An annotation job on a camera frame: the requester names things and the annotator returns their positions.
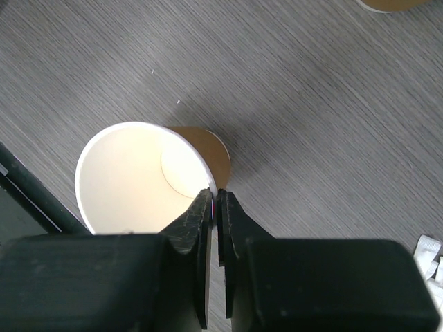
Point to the stack of paper cups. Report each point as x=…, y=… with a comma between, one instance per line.
x=390, y=6

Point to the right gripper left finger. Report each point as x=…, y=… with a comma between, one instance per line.
x=182, y=301

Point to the brown paper cup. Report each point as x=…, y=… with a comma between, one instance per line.
x=139, y=177

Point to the bundle of white wrapped straws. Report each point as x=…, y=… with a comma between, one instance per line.
x=426, y=251

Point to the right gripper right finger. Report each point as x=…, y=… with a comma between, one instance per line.
x=235, y=227

